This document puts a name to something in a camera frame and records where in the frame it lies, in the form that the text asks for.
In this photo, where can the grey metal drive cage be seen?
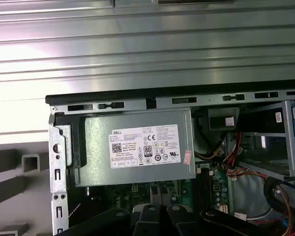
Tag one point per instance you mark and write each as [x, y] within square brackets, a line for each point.
[288, 127]

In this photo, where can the grey parts rack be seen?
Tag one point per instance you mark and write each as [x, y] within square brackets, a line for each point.
[5, 189]

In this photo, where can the black open PC case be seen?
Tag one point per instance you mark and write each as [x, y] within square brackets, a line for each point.
[57, 152]

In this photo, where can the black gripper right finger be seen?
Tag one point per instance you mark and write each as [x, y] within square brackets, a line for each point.
[182, 221]

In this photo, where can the grey power supply unit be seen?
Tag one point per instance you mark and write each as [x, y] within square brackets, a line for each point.
[98, 159]

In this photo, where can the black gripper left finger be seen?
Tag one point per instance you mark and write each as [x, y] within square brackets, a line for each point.
[150, 221]

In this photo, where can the green motherboard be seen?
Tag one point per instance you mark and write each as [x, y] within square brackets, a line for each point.
[218, 184]

